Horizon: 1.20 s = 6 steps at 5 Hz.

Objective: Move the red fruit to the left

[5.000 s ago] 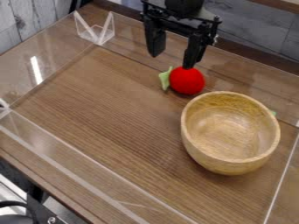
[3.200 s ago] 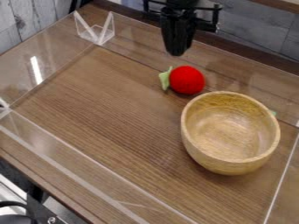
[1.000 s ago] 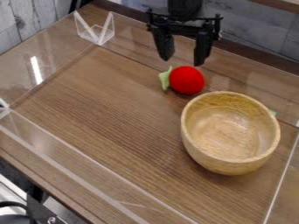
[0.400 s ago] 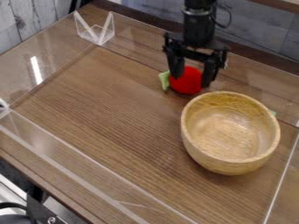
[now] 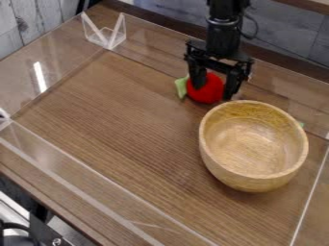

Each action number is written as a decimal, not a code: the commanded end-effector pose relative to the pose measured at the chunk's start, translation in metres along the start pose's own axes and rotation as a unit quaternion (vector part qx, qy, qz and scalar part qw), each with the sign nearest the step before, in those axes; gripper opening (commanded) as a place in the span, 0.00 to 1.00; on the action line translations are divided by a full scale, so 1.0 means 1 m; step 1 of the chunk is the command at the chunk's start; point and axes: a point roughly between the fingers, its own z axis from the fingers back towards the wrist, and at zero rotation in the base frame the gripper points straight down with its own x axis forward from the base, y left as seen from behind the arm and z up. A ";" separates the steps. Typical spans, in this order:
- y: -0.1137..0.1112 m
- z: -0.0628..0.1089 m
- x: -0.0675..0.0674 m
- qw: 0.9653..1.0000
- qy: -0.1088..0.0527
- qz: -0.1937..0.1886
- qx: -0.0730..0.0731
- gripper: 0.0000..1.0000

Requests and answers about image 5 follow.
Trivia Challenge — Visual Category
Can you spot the black cable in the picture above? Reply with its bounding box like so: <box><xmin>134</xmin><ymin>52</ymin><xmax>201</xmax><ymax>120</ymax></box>
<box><xmin>239</xmin><ymin>13</ymin><xmax>259</xmax><ymax>41</ymax></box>

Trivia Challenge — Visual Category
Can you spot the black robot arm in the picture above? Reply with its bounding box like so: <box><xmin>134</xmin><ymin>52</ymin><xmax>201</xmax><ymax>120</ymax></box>
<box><xmin>183</xmin><ymin>0</ymin><xmax>254</xmax><ymax>104</ymax></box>

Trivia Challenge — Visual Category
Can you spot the light wooden bowl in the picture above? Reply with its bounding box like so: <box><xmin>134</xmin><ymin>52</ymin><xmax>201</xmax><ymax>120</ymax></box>
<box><xmin>199</xmin><ymin>100</ymin><xmax>310</xmax><ymax>193</ymax></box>

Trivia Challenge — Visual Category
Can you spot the black metal clamp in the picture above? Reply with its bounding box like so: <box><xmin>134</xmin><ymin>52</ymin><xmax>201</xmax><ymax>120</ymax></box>
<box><xmin>0</xmin><ymin>205</ymin><xmax>76</xmax><ymax>246</ymax></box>

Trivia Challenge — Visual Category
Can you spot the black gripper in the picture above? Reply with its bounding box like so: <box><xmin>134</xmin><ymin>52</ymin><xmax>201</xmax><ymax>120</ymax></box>
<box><xmin>183</xmin><ymin>39</ymin><xmax>254</xmax><ymax>100</ymax></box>

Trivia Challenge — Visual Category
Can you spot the red felt fruit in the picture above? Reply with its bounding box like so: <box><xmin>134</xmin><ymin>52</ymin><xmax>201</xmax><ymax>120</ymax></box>
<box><xmin>175</xmin><ymin>72</ymin><xmax>223</xmax><ymax>104</ymax></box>

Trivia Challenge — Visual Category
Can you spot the clear acrylic tray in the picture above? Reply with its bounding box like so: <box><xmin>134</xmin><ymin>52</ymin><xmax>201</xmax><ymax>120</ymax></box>
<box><xmin>0</xmin><ymin>17</ymin><xmax>329</xmax><ymax>246</ymax></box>

